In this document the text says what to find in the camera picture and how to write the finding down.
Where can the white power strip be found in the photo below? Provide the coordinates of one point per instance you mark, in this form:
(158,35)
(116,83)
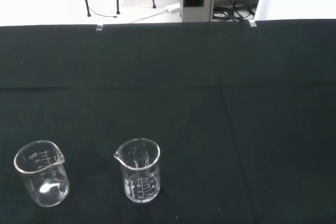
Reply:
(173,8)

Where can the black bench cloth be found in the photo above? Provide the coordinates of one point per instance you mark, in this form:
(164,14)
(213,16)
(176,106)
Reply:
(199,108)

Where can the clear cloth clip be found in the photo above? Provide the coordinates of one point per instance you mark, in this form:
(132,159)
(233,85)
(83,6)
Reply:
(99,27)
(252,23)

